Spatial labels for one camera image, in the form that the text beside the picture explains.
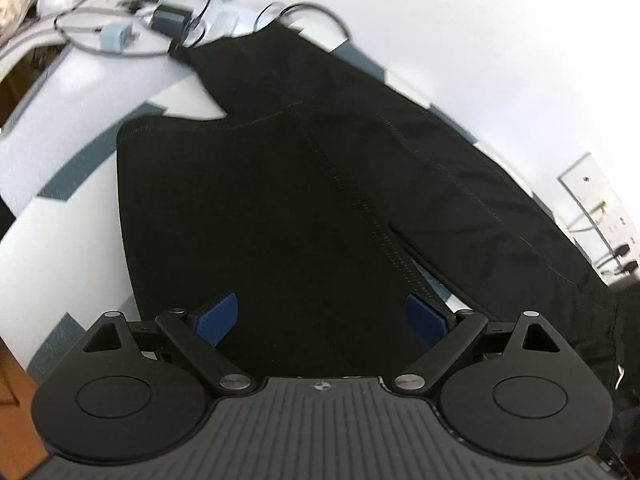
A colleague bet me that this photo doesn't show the beige pouch bag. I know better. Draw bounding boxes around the beige pouch bag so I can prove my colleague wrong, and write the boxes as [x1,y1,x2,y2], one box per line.
[0,0,31,31]

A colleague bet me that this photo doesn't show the black power adapter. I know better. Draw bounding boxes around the black power adapter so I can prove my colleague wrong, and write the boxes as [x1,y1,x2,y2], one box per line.
[152,5,193,33]

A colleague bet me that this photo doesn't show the black power cable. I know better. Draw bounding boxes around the black power cable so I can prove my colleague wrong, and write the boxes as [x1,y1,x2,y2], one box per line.
[252,2,353,46]

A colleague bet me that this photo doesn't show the black pants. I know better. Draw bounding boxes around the black pants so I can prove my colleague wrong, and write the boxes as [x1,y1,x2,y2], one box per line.
[116,24,640,396]

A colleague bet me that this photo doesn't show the light blue plug adapter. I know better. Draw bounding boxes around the light blue plug adapter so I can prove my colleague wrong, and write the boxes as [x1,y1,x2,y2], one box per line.
[102,24,136,53]

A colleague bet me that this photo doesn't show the black wall plug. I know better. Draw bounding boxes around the black wall plug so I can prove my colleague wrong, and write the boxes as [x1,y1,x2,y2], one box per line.
[612,245,640,275]

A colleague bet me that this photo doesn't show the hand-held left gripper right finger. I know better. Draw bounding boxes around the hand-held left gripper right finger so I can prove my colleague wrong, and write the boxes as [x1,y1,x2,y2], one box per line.
[394,294,563,394]

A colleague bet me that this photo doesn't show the white wall socket plate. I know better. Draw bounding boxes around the white wall socket plate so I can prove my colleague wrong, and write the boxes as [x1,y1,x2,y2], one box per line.
[557,152,640,281]

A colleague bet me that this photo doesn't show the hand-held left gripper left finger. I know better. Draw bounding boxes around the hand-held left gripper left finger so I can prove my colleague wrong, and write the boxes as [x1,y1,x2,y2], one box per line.
[82,292,253,394]

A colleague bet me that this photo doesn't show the black charger cable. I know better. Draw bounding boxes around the black charger cable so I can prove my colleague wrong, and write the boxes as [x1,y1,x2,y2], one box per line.
[54,0,211,58]

